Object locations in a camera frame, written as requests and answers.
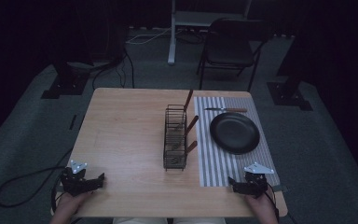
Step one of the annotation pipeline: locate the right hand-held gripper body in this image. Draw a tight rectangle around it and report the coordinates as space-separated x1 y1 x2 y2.
242 161 275 198

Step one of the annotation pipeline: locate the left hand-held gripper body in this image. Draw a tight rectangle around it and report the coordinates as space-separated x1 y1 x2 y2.
60 159 90 197

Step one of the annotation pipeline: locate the person's left hand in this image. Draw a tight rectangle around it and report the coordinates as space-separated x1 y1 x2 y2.
53 189 93 219

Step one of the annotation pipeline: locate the person's right hand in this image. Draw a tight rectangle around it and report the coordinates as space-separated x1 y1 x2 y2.
244 189 278 222

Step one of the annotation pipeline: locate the grey striped placemat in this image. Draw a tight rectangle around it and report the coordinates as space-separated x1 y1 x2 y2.
193 95 281 189

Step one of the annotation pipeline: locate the black round plate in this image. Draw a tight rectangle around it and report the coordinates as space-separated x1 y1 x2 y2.
209 111 261 156

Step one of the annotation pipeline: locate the black folding chair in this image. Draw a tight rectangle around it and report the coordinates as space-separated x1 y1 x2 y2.
196 17 273 93

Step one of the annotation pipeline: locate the short wooden-handled utensil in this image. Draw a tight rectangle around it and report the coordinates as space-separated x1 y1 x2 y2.
171 140 199 165

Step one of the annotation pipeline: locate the black floor cable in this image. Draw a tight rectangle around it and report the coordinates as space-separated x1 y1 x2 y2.
0 148 76 209

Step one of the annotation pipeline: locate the medium wooden-handled utensil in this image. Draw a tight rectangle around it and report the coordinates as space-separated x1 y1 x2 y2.
171 115 200 150

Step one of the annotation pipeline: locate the wooden-handled table knife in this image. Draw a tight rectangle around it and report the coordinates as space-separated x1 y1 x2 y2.
203 106 249 114

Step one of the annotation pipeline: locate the black wire cutlery rack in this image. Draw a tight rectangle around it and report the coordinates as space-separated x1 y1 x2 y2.
162 104 188 172

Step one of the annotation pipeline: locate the black stand base plate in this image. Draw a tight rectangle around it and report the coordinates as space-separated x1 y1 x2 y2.
266 81 314 112
40 72 90 101

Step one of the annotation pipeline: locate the long wooden-handled utensil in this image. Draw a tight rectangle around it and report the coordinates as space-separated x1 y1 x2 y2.
176 89 195 130

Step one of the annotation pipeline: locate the black cable bundle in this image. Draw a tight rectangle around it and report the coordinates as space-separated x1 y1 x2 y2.
90 50 136 91

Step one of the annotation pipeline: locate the white floor cable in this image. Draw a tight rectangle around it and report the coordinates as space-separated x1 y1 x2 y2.
125 27 172 45

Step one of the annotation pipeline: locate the white metal desk frame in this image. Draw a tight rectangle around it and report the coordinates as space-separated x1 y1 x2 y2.
167 0 254 65

